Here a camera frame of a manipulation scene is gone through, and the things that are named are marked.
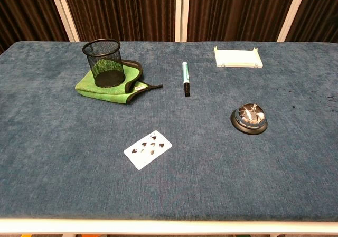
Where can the white table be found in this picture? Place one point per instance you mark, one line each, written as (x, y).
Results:
(169, 226)

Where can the white partition post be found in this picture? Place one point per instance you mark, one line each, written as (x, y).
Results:
(291, 12)
(64, 12)
(181, 12)

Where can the white rectangular box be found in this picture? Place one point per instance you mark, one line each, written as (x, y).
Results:
(237, 58)

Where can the white green marker pen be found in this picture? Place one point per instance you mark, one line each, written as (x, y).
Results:
(186, 74)

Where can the shiny metal call bell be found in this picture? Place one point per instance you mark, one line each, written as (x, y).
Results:
(249, 118)

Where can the dark brown curtain panel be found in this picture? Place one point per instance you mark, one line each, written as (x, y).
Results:
(317, 12)
(23, 12)
(124, 10)
(235, 10)

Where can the white playing card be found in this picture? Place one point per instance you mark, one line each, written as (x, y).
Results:
(148, 150)

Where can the black mesh pen cup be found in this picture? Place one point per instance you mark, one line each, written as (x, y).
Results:
(108, 78)

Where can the blue fabric table cover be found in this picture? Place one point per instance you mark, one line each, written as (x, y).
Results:
(211, 181)

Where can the green microfiber cloth black trim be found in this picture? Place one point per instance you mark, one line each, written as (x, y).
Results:
(105, 93)

